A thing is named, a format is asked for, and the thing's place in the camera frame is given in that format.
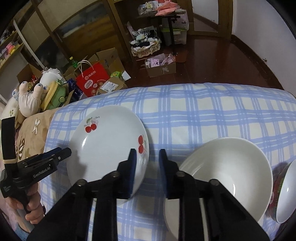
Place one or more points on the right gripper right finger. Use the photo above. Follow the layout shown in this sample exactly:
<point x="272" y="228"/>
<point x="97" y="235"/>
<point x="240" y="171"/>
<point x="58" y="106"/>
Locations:
<point x="207" y="210"/>

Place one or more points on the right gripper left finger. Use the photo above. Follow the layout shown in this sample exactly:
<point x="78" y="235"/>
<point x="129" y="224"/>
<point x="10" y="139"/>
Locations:
<point x="69" y="218"/>

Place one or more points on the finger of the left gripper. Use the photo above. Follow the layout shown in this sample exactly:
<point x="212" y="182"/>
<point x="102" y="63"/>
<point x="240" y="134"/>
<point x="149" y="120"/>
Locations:
<point x="58" y="154"/>

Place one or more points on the small cherry plate front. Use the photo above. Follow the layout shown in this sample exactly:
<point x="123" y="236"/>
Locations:
<point x="104" y="139"/>

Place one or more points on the white cartoon bowl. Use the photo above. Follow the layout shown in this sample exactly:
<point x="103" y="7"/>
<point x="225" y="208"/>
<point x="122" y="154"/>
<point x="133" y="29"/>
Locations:
<point x="241" y="167"/>

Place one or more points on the red rimmed bowl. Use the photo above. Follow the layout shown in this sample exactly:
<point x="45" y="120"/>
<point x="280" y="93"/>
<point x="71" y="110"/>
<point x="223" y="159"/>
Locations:
<point x="282" y="203"/>

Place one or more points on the left hand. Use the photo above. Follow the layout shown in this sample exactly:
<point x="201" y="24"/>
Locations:
<point x="34" y="206"/>

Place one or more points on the brown floral blanket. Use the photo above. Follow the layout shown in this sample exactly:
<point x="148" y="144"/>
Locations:
<point x="33" y="133"/>

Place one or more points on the pink plush toy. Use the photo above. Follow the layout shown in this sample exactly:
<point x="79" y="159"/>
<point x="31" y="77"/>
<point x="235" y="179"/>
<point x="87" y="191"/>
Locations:
<point x="30" y="102"/>

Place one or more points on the red paper bag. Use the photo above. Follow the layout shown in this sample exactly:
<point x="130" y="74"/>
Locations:
<point x="91" y="77"/>

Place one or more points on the cardboard box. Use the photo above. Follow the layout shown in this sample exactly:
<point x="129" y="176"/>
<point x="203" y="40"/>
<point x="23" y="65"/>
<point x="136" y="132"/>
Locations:
<point x="109" y="59"/>

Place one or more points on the blue plaid cloth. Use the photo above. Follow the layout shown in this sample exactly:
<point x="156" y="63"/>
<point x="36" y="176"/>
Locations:
<point x="179" y="118"/>

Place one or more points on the wooden wardrobe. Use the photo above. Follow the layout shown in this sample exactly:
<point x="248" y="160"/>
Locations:
<point x="54" y="31"/>

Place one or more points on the wicker basket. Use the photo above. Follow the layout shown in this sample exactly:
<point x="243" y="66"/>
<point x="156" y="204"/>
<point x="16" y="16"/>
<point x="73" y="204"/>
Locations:
<point x="146" y="50"/>

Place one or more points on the small black table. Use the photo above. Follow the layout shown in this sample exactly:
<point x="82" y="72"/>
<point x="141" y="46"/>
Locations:
<point x="176" y="20"/>

